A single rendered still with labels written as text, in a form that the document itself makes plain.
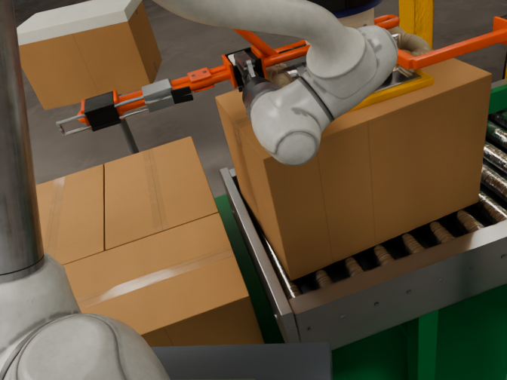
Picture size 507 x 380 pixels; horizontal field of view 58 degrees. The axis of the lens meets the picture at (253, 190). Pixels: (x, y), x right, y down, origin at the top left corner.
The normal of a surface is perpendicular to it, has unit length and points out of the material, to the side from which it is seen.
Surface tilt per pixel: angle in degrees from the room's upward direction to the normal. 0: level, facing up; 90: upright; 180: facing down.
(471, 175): 90
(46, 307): 79
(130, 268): 0
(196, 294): 0
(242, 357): 0
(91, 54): 90
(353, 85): 101
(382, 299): 90
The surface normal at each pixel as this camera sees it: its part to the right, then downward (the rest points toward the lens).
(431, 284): 0.27, 0.53
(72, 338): -0.11, -0.77
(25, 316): 0.67, -0.04
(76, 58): 0.03, 0.59
